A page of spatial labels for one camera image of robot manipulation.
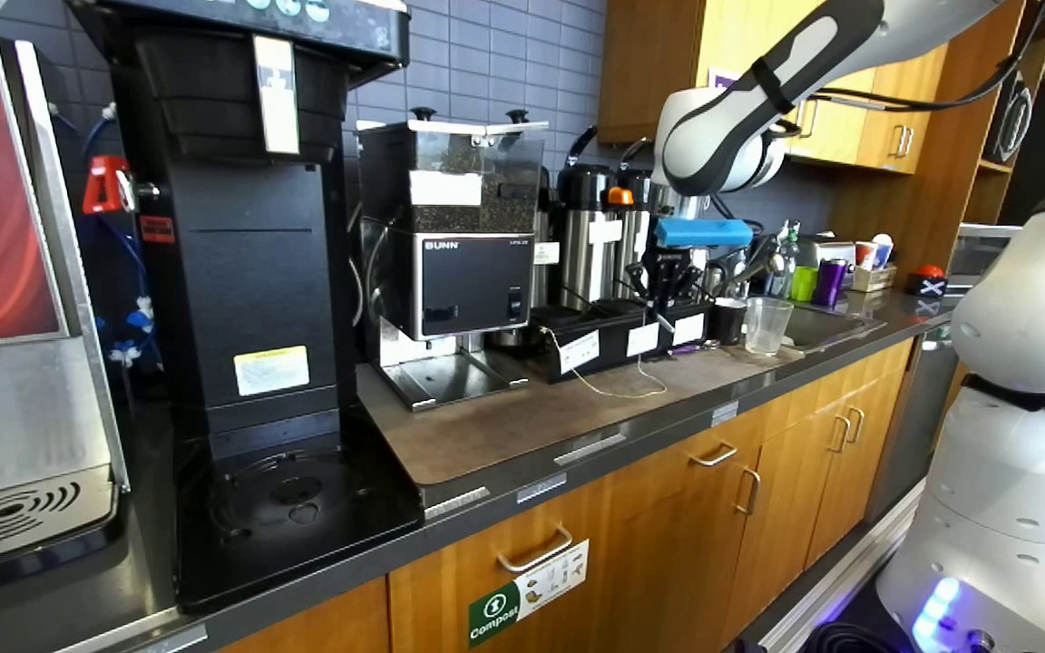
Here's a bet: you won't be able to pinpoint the thin white cable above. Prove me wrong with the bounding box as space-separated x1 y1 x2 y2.
540 325 685 406

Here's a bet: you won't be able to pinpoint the grey countertop appliance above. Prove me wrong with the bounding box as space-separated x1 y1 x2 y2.
947 222 1022 291

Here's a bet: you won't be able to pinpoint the blue water tubing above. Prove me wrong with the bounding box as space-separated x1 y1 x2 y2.
97 216 169 374

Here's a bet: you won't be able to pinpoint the red hot water dispenser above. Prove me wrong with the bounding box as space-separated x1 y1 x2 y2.
0 28 135 595

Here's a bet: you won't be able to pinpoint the red water valve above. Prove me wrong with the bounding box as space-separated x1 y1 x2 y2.
78 153 143 222

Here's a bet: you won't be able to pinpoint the open wooden shelf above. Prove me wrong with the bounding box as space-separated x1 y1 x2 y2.
957 0 1045 233

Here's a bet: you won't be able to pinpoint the purple cup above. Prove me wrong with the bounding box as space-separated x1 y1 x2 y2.
813 257 853 312

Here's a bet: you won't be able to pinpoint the silver cabinet door handle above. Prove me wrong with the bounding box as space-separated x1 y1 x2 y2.
729 462 768 524
494 524 582 582
685 442 744 477

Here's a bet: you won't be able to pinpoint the steel airpot with orange button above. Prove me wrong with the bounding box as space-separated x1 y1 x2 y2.
606 166 667 302

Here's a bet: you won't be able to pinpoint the clear bottle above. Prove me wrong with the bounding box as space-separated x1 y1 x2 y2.
768 218 807 302

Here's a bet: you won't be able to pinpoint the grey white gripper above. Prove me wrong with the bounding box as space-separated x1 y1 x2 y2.
655 190 753 325

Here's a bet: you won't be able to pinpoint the wooden cabinet door with sticker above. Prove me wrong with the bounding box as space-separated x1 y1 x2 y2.
384 471 625 653

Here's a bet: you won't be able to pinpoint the green cup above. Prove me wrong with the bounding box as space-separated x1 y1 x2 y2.
785 266 820 309

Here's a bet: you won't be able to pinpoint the red and blue small object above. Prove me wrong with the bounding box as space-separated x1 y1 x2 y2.
912 262 956 304

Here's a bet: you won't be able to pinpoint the white condiment containers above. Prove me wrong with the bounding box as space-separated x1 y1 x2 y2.
845 230 904 294

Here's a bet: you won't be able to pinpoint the black coffee brewer machine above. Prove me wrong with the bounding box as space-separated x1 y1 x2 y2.
67 0 430 616

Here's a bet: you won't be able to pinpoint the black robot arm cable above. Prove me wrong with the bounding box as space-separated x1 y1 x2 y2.
807 0 1045 119

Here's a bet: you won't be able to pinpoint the stainless steel sink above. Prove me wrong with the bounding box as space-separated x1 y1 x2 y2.
787 302 904 352

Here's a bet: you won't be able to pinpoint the clear plastic measuring cup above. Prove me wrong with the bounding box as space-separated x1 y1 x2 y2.
739 294 800 362

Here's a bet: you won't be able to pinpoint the black mug with white inside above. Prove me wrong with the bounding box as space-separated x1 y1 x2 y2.
707 294 753 352

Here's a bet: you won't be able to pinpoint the wooden lower cabinet door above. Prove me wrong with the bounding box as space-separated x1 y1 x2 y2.
602 406 768 653
735 370 856 611
804 339 920 574
227 578 396 653

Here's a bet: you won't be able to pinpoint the black airpot rack with labels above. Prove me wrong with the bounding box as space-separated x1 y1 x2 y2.
519 299 714 389

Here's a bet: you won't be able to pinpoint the steel airpot with black lid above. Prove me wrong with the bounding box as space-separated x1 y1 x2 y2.
552 161 625 312

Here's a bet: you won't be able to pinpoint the green and white sticker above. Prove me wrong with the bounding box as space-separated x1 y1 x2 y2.
465 539 596 650

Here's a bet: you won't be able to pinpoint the steel and black coffee grinder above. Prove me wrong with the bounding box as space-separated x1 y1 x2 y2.
354 107 552 416

